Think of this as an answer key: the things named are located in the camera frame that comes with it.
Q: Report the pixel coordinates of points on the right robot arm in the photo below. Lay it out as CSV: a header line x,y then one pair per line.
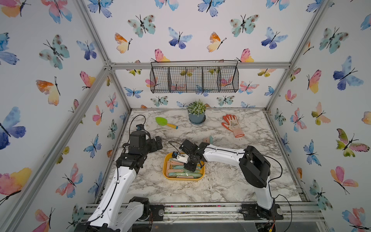
x,y
254,167

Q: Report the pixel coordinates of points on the black wire wall basket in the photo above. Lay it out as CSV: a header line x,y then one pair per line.
x,y
194,77

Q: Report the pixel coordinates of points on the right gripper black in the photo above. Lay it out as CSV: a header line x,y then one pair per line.
x,y
189,167

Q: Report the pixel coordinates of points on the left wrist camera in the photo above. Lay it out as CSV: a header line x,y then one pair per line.
x,y
140,127

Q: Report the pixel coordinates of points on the red white garden glove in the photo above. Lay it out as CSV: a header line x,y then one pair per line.
x,y
231,123

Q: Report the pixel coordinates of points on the green yellow toy trowel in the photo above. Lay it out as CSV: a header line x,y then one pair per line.
x,y
163,122

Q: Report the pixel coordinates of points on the yellow storage box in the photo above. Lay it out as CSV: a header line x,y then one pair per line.
x,y
175,170

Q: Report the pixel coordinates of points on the aluminium front rail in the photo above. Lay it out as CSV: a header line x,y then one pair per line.
x,y
234,212

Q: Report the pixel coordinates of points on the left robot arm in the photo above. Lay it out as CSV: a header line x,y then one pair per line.
x,y
107,216

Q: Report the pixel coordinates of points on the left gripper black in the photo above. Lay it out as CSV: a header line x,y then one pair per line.
x,y
154,148

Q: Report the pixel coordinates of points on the potted green plant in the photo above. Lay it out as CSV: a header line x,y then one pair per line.
x,y
196,112

